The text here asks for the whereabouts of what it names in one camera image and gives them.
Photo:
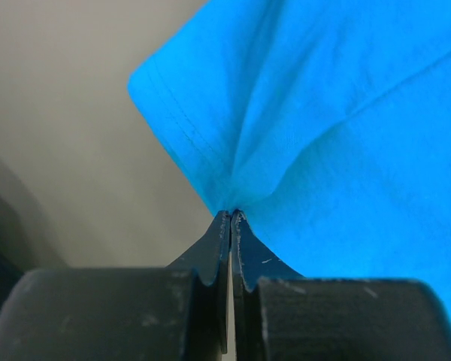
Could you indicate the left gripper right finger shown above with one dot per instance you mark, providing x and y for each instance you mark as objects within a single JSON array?
[{"x": 281, "y": 315}]

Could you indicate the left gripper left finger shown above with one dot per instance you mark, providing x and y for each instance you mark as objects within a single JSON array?
[{"x": 176, "y": 312}]

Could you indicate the blue t shirt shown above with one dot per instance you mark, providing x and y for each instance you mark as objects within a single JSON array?
[{"x": 328, "y": 123}]

